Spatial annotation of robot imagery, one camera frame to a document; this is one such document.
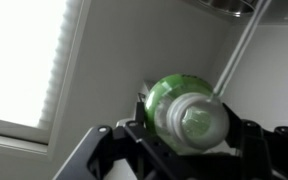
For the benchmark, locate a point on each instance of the green plastic bottle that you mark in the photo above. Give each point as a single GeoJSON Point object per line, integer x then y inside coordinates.
{"type": "Point", "coordinates": [170, 100]}

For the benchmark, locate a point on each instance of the white window with blind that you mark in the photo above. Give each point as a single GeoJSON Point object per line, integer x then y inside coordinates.
{"type": "Point", "coordinates": [17, 50]}

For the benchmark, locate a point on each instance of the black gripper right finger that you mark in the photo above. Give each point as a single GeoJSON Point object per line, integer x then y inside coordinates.
{"type": "Point", "coordinates": [242, 131]}

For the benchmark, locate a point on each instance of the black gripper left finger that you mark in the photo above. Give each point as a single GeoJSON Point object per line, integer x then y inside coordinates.
{"type": "Point", "coordinates": [140, 111]}

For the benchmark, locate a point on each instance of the clear water stream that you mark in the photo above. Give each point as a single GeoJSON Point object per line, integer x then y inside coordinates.
{"type": "Point", "coordinates": [237, 53]}

